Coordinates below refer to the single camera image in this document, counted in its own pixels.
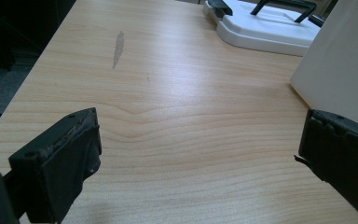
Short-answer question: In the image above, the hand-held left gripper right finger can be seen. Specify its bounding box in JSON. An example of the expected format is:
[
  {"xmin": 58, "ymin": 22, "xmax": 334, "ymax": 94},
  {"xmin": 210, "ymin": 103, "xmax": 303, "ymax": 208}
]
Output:
[{"xmin": 294, "ymin": 108, "xmax": 358, "ymax": 224}]

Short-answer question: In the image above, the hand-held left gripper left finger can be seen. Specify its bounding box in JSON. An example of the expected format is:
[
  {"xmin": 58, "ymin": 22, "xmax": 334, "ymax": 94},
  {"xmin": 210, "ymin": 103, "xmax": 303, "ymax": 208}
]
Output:
[{"xmin": 7, "ymin": 107, "xmax": 103, "ymax": 224}]

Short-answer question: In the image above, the white box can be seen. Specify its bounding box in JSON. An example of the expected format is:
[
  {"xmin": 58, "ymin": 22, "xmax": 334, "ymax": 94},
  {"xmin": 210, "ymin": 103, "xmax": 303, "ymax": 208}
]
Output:
[{"xmin": 289, "ymin": 0, "xmax": 358, "ymax": 133}]

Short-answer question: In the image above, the white plastic base with black handles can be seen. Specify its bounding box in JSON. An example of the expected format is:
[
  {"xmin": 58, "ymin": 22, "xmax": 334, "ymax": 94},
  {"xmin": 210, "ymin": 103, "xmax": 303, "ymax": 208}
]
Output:
[{"xmin": 202, "ymin": 0, "xmax": 325, "ymax": 57}]

